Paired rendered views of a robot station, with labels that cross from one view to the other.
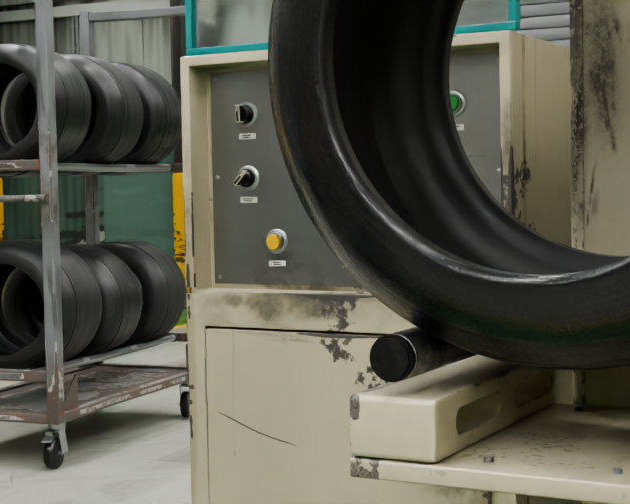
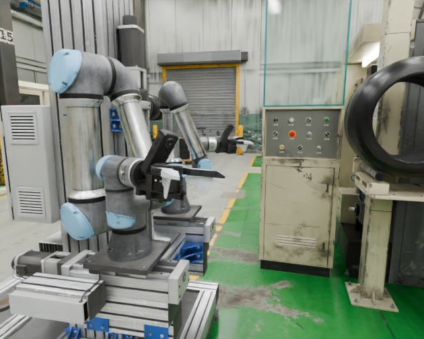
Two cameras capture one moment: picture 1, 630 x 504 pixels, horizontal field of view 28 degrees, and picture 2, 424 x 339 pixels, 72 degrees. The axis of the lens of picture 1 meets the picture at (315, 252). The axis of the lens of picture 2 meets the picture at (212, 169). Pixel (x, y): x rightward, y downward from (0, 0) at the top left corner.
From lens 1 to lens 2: 107 cm
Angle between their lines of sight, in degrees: 15
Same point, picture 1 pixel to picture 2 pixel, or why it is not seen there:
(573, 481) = (418, 198)
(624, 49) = (390, 114)
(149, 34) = not seen: hidden behind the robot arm
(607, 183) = (384, 140)
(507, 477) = (404, 198)
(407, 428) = (383, 189)
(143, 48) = not seen: hidden behind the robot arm
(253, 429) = (277, 186)
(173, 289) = not seen: hidden behind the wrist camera
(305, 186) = (363, 143)
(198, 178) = (264, 133)
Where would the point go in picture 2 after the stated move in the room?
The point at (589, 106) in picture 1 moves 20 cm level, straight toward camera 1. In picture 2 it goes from (381, 125) to (404, 126)
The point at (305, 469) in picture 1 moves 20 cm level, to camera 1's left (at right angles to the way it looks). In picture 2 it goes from (289, 194) to (264, 196)
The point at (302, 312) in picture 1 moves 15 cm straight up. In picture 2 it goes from (291, 162) to (291, 141)
